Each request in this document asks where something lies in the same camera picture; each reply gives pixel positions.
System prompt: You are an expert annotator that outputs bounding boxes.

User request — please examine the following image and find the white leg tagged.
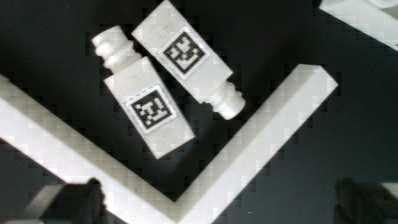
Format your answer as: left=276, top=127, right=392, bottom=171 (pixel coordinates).
left=93, top=26, right=196, bottom=159
left=132, top=0, right=246, bottom=120

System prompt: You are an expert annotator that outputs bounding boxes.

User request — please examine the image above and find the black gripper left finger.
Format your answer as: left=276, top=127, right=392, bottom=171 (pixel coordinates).
left=20, top=177, right=109, bottom=224

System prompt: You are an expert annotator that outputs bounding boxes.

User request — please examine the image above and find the white square tabletop part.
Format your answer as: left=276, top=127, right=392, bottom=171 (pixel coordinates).
left=321, top=0, right=398, bottom=51

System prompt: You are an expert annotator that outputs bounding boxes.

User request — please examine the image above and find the white U-shaped fence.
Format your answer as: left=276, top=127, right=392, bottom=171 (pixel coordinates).
left=0, top=65, right=338, bottom=224

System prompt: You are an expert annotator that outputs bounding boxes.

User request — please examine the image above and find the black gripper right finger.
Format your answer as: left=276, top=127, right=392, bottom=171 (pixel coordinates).
left=335, top=178, right=398, bottom=224

